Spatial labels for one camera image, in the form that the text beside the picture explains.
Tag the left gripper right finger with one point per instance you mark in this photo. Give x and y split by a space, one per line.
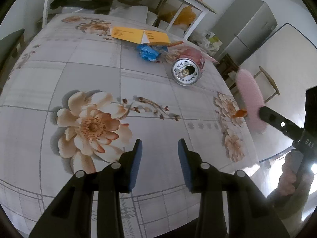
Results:
231 204

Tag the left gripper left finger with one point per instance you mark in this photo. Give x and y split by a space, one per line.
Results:
69 214

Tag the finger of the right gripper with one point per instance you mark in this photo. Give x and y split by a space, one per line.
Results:
284 125

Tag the pink fluffy item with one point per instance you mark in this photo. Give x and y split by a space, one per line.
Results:
252 98

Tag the red soda can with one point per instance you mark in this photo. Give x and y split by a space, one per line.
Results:
188 66

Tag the blue wrapper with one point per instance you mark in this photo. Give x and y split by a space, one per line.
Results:
151 53

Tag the yellow white medicine box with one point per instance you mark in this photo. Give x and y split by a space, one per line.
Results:
139 36

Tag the green sleeve forearm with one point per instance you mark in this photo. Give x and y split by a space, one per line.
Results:
291 213

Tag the right hand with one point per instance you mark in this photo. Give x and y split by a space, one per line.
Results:
289 173

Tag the wooden chair right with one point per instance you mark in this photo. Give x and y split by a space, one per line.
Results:
267 84

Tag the grey refrigerator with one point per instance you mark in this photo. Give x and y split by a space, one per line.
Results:
243 28

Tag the floral tablecloth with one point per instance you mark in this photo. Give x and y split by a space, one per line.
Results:
77 99

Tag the orange plastic bag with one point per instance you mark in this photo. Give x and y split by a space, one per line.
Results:
186 17

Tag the dark cushioned chair left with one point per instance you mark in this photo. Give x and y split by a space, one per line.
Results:
8 46

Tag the white plastic bag under shelf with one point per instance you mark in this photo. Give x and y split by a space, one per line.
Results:
138 13

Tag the black cloth under shelf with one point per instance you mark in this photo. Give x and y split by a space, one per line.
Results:
84 4

